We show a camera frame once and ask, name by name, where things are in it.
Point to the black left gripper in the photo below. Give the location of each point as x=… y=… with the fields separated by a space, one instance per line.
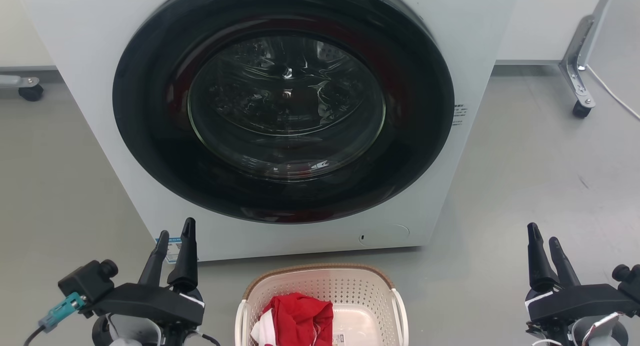
x=150 y=302

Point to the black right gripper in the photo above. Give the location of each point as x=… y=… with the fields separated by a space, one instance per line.
x=575 y=303

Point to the white perforated plastic laundry basket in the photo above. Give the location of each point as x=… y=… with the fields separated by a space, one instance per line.
x=350 y=286

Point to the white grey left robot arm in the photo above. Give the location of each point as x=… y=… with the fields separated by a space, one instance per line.
x=130 y=333

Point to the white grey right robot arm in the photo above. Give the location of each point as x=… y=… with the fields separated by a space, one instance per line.
x=600 y=333

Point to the white warning label sticker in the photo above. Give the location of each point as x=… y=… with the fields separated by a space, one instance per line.
x=340 y=339

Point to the blue energy label sticker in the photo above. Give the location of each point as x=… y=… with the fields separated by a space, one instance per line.
x=173 y=250

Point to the white garment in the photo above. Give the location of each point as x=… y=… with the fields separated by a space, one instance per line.
x=261 y=331

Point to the round black washing machine door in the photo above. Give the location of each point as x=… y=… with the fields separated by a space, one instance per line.
x=150 y=136

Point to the red garment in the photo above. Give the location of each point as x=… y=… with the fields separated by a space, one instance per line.
x=300 y=316

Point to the small black text sticker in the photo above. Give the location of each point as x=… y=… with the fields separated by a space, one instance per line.
x=460 y=115

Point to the white front-load washing machine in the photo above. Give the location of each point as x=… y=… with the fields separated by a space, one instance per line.
x=472 y=36

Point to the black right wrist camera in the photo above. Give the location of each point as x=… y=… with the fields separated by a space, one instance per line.
x=631 y=281

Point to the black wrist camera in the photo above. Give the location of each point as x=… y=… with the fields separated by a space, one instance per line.
x=85 y=283
x=631 y=281

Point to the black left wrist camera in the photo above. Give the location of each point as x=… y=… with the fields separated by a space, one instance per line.
x=85 y=283

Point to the metal frame leg with caster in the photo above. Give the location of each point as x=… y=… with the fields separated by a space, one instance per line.
x=575 y=66

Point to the grey bracket with black caster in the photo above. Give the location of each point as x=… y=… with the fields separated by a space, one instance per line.
x=31 y=92

